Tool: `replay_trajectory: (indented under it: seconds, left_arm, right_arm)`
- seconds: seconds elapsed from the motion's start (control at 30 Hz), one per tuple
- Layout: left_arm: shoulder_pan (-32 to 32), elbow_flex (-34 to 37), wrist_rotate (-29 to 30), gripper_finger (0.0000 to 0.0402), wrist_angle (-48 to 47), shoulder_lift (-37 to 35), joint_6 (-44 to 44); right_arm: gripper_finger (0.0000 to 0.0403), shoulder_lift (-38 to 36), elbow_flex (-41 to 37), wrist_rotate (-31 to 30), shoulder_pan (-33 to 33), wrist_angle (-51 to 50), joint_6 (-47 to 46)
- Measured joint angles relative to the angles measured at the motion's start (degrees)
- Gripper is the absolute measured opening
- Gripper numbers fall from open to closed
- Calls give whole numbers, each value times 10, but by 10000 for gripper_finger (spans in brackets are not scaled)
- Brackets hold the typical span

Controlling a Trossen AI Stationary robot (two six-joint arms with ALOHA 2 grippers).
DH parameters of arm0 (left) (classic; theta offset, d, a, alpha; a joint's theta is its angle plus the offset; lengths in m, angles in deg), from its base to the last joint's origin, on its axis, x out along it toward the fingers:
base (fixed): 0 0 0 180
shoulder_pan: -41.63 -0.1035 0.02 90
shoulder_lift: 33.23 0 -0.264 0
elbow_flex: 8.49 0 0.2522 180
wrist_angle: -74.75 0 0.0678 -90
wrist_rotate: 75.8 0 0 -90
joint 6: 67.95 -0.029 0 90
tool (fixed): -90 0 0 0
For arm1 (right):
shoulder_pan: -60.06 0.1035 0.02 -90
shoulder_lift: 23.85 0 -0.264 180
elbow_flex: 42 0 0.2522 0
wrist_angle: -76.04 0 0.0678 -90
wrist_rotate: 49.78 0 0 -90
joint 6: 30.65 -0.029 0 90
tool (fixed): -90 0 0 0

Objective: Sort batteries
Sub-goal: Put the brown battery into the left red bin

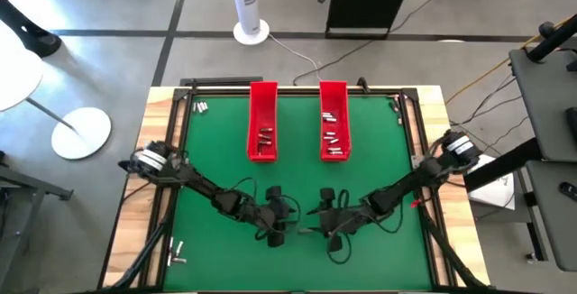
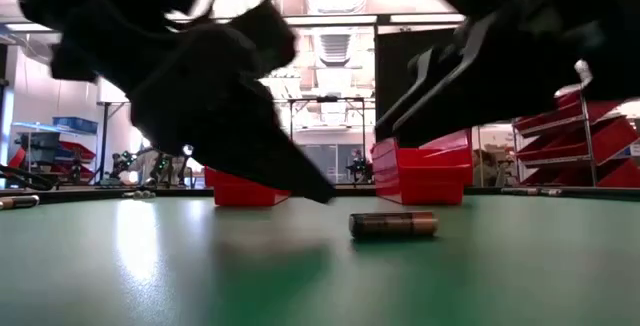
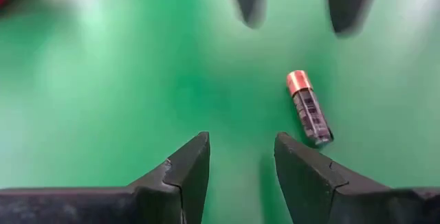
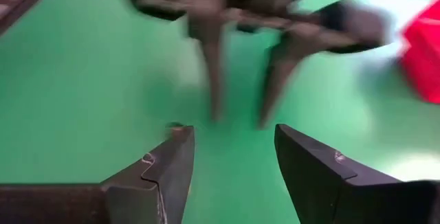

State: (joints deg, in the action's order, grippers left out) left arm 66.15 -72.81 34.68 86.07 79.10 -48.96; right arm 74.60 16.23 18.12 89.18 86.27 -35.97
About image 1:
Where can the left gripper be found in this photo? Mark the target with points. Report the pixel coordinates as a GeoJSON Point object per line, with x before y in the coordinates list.
{"type": "Point", "coordinates": [276, 240]}

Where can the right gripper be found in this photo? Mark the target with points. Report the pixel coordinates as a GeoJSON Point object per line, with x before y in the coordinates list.
{"type": "Point", "coordinates": [334, 243]}

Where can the red plastic bin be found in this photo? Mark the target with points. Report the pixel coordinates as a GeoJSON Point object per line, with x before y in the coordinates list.
{"type": "Point", "coordinates": [336, 98]}
{"type": "Point", "coordinates": [262, 104]}

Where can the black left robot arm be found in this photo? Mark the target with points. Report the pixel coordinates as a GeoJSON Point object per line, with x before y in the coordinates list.
{"type": "Point", "coordinates": [203, 186]}

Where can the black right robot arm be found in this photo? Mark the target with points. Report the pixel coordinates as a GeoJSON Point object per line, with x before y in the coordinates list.
{"type": "Point", "coordinates": [405, 190]}

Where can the green table mat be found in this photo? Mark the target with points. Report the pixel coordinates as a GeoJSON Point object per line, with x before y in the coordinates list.
{"type": "Point", "coordinates": [270, 267]}

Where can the small red clip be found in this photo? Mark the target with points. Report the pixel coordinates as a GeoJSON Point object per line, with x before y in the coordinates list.
{"type": "Point", "coordinates": [414, 204]}

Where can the black clamp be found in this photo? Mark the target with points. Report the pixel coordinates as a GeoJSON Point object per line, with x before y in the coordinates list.
{"type": "Point", "coordinates": [363, 85]}

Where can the black flat bar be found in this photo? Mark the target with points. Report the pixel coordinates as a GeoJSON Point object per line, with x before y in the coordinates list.
{"type": "Point", "coordinates": [216, 81]}

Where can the white paper sheet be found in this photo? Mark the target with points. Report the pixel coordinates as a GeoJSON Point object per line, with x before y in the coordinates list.
{"type": "Point", "coordinates": [496, 195]}

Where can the black diagonal beam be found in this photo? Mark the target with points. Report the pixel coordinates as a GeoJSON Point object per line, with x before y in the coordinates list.
{"type": "Point", "coordinates": [505, 167]}

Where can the tall black cabinet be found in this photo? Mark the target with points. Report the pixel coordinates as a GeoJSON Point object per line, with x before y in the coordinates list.
{"type": "Point", "coordinates": [365, 1]}

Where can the grey workbench top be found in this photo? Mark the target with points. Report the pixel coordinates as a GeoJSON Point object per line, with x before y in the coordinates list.
{"type": "Point", "coordinates": [545, 104]}
{"type": "Point", "coordinates": [559, 231]}

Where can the black remote control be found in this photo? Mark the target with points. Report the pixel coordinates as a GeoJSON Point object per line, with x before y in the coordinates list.
{"type": "Point", "coordinates": [569, 191]}

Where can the black flat device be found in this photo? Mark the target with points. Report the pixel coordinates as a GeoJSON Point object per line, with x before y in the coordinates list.
{"type": "Point", "coordinates": [573, 125]}

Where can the black pole stand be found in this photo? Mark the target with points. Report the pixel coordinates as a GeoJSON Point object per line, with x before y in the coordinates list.
{"type": "Point", "coordinates": [552, 39]}

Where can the black curved stand leg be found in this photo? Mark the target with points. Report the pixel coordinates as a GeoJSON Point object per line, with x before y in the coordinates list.
{"type": "Point", "coordinates": [38, 41]}

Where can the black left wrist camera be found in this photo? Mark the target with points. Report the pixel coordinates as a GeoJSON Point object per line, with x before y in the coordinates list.
{"type": "Point", "coordinates": [281, 211]}

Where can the black frame strut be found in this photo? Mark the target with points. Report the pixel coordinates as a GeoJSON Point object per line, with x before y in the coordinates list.
{"type": "Point", "coordinates": [149, 249]}
{"type": "Point", "coordinates": [451, 258]}

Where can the black aluminium table frame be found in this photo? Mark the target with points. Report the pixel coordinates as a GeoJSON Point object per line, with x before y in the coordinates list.
{"type": "Point", "coordinates": [216, 91]}

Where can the white round pedestal table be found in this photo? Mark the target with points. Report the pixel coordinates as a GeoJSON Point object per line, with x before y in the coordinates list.
{"type": "Point", "coordinates": [81, 134]}

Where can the grey metal cart frame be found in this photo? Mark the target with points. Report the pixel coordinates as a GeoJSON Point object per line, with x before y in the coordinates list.
{"type": "Point", "coordinates": [27, 182]}

